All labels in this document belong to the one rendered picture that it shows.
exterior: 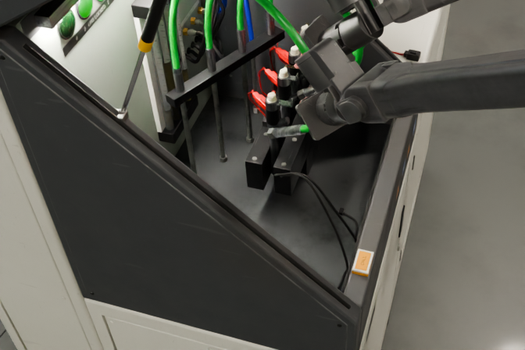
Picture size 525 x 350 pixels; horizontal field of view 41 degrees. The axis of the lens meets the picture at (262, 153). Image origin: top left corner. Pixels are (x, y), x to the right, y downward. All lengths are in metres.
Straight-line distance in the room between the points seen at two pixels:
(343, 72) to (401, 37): 0.82
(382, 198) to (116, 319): 0.62
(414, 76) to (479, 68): 0.10
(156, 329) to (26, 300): 0.32
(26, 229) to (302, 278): 0.55
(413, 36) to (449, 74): 0.99
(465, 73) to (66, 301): 1.05
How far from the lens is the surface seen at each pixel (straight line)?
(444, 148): 2.96
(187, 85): 1.49
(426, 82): 0.86
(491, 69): 0.79
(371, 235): 1.38
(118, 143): 1.10
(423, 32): 1.84
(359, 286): 1.30
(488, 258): 2.61
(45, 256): 1.48
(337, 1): 1.18
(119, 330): 1.60
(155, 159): 1.10
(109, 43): 1.35
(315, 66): 1.01
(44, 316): 1.71
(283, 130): 1.28
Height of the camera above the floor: 2.01
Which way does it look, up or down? 44 degrees down
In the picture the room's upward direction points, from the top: 4 degrees counter-clockwise
